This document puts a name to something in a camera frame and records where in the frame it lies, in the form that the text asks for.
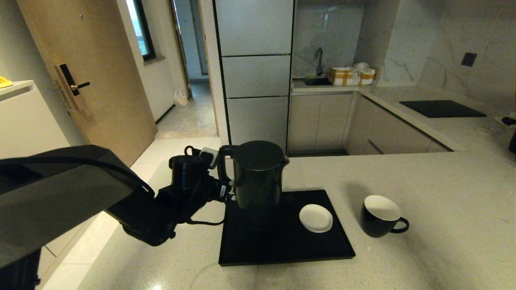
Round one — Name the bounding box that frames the black electric kettle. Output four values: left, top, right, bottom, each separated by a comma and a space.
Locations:
218, 141, 290, 231

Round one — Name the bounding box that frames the black cup white inside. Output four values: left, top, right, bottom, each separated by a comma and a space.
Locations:
361, 195, 410, 238

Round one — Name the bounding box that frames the white plastic bag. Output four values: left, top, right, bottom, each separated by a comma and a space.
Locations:
173, 87, 189, 107

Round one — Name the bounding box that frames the black rectangular serving tray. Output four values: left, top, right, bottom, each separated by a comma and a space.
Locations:
218, 189, 357, 267

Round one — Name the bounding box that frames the white round saucer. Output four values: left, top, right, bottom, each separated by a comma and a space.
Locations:
299, 204, 334, 234

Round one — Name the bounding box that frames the tall silver fridge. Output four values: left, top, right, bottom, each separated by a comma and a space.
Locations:
213, 0, 295, 156

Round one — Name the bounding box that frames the light wooden door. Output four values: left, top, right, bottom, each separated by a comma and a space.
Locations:
16, 0, 158, 166

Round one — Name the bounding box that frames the beige sink base cabinet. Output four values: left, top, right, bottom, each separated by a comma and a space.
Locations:
288, 92, 358, 156

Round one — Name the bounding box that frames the dark framed window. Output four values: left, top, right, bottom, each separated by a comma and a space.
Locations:
126, 0, 157, 62

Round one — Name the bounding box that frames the metal kitchen faucet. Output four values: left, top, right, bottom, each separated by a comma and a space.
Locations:
314, 48, 325, 77

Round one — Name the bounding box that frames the white storage cabinet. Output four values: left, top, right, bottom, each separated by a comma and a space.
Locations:
0, 80, 106, 290

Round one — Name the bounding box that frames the beige counter drawer cabinet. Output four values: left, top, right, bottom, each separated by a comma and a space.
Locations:
346, 94, 453, 156

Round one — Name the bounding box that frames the black induction cooktop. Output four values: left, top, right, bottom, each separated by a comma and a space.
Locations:
400, 100, 488, 118

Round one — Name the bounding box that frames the black door lock handle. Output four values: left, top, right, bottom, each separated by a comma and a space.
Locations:
55, 63, 91, 112

